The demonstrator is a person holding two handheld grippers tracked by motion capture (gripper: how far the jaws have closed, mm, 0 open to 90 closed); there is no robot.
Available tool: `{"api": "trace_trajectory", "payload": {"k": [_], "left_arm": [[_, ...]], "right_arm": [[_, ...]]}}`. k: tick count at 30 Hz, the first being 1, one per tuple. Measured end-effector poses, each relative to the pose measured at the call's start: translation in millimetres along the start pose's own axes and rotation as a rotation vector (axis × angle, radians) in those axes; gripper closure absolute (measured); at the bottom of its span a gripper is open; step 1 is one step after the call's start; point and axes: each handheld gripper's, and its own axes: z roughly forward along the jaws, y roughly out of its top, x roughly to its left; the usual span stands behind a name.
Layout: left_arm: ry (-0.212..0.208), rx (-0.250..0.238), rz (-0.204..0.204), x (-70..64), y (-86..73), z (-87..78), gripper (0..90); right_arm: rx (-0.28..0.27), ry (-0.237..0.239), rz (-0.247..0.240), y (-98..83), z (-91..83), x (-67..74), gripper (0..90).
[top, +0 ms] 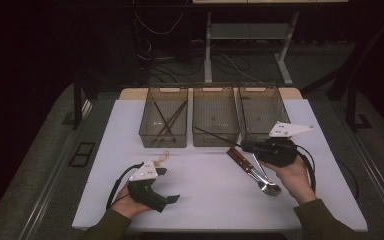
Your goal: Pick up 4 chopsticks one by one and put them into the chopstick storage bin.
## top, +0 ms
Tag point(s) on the black metal stand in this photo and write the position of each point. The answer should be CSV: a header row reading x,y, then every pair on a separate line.
x,y
351,106
77,106

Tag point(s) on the steel spoon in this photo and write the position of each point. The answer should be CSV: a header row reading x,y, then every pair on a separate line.
x,y
271,189

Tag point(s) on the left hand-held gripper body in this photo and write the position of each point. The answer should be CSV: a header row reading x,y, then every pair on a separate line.
x,y
145,191

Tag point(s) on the person's right hand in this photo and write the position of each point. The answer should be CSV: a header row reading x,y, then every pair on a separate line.
x,y
296,180

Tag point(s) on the person's left hand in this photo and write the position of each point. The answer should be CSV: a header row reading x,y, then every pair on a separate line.
x,y
126,206

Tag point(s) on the smoked plastic bin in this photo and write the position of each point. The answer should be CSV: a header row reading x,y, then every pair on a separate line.
x,y
150,116
263,113
215,113

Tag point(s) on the brown wooden chopstick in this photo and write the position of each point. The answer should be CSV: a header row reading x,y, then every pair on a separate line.
x,y
177,116
173,115

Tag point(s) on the black floor outlet frame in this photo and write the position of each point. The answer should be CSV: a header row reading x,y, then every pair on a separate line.
x,y
81,154

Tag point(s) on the white metal desk frame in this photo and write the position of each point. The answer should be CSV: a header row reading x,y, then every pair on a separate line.
x,y
208,50

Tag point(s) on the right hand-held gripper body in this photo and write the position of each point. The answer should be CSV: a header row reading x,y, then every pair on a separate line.
x,y
278,151

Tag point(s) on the aluminium floor rail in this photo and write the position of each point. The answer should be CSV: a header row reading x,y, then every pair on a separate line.
x,y
381,183
59,166

